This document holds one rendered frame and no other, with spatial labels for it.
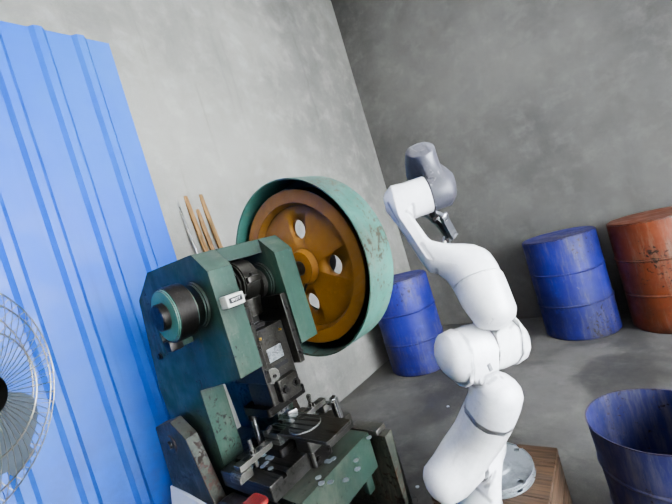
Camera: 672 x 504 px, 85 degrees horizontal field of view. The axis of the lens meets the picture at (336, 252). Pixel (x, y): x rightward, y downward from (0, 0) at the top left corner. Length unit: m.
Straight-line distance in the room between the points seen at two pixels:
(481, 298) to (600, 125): 3.44
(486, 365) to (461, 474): 0.28
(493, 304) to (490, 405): 0.21
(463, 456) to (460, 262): 0.44
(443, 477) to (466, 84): 3.93
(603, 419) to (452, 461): 1.07
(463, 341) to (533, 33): 3.78
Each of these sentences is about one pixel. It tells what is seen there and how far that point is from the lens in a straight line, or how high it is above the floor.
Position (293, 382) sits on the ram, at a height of 0.94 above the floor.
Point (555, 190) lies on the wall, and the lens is 4.18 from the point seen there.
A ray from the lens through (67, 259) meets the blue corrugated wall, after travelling 2.41.
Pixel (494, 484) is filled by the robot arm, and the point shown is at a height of 0.72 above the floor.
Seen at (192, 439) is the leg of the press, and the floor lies 0.83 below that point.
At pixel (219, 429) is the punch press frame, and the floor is 0.83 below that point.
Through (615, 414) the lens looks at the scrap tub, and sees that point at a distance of 2.00.
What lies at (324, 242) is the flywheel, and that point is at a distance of 1.60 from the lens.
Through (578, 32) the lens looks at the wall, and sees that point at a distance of 4.29.
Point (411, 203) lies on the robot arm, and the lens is 0.92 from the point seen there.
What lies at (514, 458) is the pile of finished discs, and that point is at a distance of 1.80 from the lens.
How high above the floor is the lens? 1.41
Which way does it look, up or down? 2 degrees down
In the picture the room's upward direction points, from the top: 17 degrees counter-clockwise
